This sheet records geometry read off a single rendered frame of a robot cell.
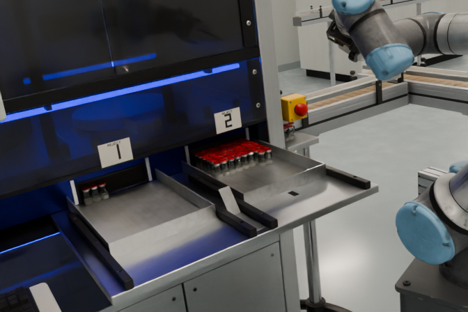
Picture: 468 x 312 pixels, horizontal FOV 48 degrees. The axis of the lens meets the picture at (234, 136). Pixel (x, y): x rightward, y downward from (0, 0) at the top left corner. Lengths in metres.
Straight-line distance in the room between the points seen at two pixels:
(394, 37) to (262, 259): 0.97
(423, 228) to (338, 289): 1.59
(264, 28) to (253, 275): 0.77
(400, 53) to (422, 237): 0.32
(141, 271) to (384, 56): 0.62
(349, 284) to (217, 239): 1.46
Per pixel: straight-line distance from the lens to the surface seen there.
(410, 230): 0.99
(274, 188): 1.33
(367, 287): 2.54
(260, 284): 1.77
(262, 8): 1.55
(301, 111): 1.62
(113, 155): 1.38
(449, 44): 1.03
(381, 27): 0.97
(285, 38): 7.39
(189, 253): 1.13
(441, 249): 0.96
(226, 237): 1.17
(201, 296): 1.66
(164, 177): 1.48
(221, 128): 1.51
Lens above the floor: 1.43
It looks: 18 degrees down
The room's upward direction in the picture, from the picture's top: 7 degrees counter-clockwise
